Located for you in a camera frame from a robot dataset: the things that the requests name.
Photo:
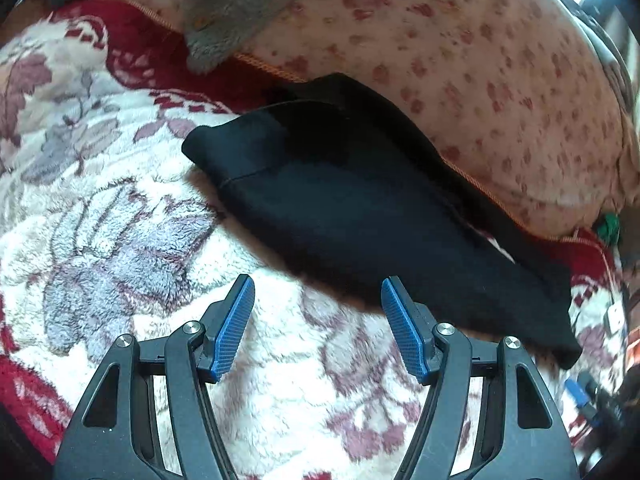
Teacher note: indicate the red white floral fleece blanket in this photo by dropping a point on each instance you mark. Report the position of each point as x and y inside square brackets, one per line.
[115, 240]

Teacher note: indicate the black pants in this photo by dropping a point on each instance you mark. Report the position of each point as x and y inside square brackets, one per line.
[360, 195]

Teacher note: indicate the pink floral pillow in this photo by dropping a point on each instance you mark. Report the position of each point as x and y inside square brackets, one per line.
[450, 60]

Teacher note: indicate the green item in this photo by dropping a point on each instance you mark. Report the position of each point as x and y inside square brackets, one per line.
[608, 226]

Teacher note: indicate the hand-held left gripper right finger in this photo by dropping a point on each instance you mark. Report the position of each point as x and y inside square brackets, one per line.
[401, 324]

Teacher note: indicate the grey fleece cloth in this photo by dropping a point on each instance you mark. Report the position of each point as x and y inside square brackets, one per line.
[235, 10]

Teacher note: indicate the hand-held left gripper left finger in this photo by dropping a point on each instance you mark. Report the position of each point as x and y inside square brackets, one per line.
[234, 324]

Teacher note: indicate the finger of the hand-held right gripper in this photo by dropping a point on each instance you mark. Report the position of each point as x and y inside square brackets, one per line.
[576, 392]

